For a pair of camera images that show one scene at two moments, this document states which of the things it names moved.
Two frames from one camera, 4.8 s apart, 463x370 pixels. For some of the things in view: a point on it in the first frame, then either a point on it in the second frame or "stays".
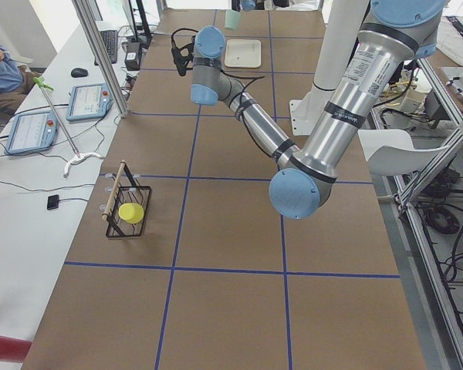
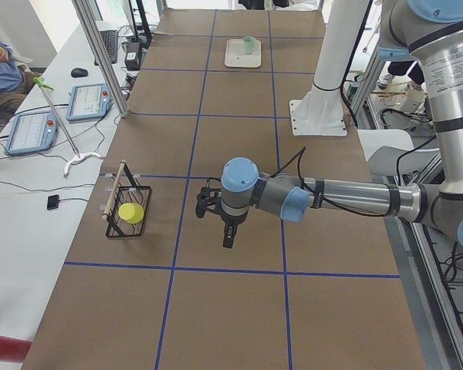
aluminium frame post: (84, 11) stays
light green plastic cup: (232, 18) → (248, 44)
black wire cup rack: (130, 206) stays
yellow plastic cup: (131, 213) stays
